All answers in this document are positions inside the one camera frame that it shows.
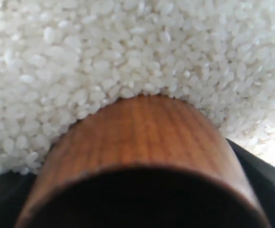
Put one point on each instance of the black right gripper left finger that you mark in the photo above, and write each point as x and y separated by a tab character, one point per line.
14	189

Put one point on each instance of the brown wooden cup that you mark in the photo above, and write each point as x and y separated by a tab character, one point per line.
144	162

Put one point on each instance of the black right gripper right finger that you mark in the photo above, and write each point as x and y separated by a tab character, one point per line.
262	178

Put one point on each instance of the rice pile in tray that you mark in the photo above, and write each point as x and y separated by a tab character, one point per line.
62	60

